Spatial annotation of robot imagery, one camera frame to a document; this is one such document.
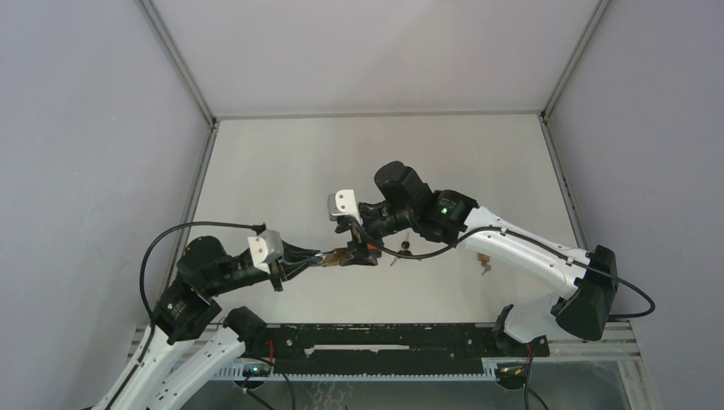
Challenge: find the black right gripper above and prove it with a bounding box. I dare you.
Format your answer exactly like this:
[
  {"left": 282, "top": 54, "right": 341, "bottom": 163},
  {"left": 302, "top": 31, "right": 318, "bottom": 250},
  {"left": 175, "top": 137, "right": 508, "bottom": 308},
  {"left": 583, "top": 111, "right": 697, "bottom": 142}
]
[{"left": 336, "top": 204, "right": 415, "bottom": 267}]

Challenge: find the large brass padlock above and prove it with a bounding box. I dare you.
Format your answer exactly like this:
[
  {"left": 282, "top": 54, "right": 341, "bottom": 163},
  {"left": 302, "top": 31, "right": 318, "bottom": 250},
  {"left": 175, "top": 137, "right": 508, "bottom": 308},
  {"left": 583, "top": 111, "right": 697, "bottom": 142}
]
[{"left": 321, "top": 248, "right": 348, "bottom": 267}]

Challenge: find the black-headed key bunch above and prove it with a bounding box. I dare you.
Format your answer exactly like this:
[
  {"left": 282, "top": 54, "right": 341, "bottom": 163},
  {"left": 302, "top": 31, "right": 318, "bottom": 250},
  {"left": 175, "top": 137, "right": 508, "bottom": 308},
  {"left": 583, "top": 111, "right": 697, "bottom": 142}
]
[{"left": 389, "top": 231, "right": 412, "bottom": 267}]

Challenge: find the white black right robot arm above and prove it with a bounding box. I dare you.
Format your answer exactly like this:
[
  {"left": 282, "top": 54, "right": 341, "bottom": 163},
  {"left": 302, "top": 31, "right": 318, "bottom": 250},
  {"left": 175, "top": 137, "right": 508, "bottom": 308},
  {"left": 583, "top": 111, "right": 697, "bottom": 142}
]
[{"left": 327, "top": 161, "right": 618, "bottom": 355}]

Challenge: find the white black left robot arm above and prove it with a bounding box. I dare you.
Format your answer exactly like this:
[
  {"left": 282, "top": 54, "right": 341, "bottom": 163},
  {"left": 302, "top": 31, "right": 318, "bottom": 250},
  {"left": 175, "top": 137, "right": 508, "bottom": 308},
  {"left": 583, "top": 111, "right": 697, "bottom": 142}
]
[{"left": 95, "top": 230, "right": 324, "bottom": 409}]

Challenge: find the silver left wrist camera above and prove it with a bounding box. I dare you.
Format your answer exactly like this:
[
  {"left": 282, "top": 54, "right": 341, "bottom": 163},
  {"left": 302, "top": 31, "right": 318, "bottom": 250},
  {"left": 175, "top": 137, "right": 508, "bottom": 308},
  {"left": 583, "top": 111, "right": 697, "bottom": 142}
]
[{"left": 248, "top": 230, "right": 283, "bottom": 274}]

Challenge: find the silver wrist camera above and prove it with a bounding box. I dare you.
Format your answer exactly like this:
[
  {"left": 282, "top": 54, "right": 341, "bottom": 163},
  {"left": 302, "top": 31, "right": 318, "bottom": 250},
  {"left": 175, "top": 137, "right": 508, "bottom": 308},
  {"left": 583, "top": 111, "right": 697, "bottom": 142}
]
[
  {"left": 327, "top": 189, "right": 362, "bottom": 224},
  {"left": 248, "top": 230, "right": 283, "bottom": 274}
]

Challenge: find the black left camera cable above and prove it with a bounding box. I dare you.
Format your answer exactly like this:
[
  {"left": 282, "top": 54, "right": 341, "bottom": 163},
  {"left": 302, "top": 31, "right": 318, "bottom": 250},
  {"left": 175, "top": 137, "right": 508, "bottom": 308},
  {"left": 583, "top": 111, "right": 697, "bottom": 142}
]
[{"left": 138, "top": 220, "right": 267, "bottom": 410}]

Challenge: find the black camera cable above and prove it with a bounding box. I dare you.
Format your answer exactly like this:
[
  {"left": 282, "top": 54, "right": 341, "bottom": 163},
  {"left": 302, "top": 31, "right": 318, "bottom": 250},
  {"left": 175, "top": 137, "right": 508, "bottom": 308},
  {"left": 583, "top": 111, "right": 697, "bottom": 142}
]
[
  {"left": 138, "top": 220, "right": 267, "bottom": 410},
  {"left": 353, "top": 217, "right": 657, "bottom": 320}
]

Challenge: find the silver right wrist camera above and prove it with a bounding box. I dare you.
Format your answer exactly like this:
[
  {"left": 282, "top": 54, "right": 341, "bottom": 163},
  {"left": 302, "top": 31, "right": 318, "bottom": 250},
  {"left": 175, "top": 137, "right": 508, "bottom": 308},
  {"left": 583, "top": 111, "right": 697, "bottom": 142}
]
[{"left": 327, "top": 189, "right": 362, "bottom": 224}]

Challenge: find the black right camera cable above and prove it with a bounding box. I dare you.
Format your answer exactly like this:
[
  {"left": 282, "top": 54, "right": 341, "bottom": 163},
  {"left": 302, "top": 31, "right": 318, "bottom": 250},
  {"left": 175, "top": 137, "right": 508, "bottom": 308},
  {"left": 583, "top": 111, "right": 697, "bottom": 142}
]
[{"left": 353, "top": 217, "right": 657, "bottom": 320}]

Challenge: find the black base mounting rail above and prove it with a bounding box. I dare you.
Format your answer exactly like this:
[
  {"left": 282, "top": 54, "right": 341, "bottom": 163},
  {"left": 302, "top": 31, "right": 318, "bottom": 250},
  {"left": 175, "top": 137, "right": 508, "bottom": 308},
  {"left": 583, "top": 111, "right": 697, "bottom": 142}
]
[{"left": 244, "top": 323, "right": 550, "bottom": 377}]

